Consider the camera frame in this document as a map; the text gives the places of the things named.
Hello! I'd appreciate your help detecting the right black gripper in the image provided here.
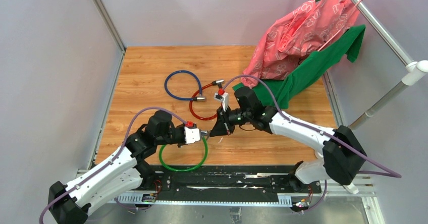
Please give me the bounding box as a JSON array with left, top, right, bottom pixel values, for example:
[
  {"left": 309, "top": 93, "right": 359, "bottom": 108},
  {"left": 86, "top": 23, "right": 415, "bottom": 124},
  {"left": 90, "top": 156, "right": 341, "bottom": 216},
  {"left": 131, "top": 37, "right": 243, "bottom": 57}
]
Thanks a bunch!
[{"left": 210, "top": 104, "right": 252, "bottom": 137}]

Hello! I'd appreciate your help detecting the green cable lock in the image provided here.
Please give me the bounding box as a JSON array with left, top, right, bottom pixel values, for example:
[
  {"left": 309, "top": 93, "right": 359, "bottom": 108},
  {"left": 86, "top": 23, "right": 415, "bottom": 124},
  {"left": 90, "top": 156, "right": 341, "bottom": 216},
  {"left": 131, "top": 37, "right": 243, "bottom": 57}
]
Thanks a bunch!
[{"left": 158, "top": 136, "right": 209, "bottom": 173}]

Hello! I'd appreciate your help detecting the blue cable lock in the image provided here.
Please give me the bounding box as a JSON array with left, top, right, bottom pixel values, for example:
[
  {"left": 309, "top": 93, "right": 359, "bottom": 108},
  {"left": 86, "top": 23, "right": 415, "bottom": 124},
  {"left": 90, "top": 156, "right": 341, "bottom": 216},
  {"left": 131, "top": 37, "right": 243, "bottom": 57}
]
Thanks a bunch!
[{"left": 164, "top": 70, "right": 206, "bottom": 102}]

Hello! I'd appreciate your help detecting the red cable lock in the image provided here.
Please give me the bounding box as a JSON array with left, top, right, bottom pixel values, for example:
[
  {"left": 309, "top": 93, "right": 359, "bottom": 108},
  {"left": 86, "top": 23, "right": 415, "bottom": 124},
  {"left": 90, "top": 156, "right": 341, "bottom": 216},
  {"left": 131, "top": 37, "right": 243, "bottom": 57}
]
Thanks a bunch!
[{"left": 189, "top": 82, "right": 221, "bottom": 121}]

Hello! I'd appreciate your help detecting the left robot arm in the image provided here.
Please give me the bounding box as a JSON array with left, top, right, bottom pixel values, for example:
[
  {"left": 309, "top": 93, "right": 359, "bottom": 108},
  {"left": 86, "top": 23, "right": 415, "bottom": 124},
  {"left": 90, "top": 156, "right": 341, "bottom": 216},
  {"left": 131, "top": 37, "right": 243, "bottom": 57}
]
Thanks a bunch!
[{"left": 45, "top": 107, "right": 201, "bottom": 223}]

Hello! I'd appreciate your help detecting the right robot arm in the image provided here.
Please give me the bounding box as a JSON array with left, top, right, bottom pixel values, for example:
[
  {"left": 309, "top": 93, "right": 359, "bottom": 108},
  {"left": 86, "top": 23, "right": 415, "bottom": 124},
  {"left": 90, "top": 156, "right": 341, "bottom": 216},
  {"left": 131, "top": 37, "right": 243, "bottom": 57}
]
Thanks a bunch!
[{"left": 209, "top": 87, "right": 366, "bottom": 193}]

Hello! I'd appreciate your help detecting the green t-shirt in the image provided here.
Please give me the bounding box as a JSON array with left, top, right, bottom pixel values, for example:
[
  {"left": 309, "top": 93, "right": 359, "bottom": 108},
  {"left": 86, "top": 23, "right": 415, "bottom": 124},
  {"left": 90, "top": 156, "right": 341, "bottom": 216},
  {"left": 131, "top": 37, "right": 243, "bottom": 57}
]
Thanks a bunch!
[{"left": 232, "top": 24, "right": 366, "bottom": 110}]

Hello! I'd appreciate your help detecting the pink patterned garment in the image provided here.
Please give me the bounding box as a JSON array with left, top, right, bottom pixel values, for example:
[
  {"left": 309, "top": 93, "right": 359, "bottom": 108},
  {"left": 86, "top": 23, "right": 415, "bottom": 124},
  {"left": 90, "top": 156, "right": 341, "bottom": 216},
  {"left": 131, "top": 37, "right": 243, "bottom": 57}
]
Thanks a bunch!
[{"left": 241, "top": 0, "right": 360, "bottom": 88}]

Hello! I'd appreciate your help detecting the pink clothes hanger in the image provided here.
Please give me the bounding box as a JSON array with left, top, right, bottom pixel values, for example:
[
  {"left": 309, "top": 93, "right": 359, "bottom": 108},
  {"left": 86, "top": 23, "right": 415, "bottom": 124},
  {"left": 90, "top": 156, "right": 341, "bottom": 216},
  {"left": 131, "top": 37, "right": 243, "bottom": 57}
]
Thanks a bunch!
[{"left": 317, "top": 0, "right": 363, "bottom": 51}]

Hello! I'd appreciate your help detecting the metal clothes rack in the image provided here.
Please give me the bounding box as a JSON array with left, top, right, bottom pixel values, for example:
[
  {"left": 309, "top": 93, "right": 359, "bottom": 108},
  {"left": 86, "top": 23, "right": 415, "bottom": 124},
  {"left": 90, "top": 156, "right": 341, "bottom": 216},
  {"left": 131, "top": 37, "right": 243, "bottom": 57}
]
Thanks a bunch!
[{"left": 312, "top": 0, "right": 428, "bottom": 195}]

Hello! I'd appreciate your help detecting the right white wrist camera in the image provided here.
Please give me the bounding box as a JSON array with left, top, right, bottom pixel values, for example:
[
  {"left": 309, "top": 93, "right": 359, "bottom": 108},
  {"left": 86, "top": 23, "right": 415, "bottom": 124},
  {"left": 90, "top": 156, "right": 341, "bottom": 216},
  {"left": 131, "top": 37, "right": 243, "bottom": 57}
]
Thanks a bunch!
[{"left": 214, "top": 88, "right": 229, "bottom": 112}]

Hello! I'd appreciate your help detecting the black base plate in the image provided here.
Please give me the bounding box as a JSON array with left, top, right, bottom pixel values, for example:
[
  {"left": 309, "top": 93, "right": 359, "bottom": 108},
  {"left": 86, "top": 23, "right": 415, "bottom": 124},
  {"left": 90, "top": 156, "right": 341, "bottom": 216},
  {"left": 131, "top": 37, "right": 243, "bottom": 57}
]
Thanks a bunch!
[{"left": 152, "top": 165, "right": 322, "bottom": 204}]

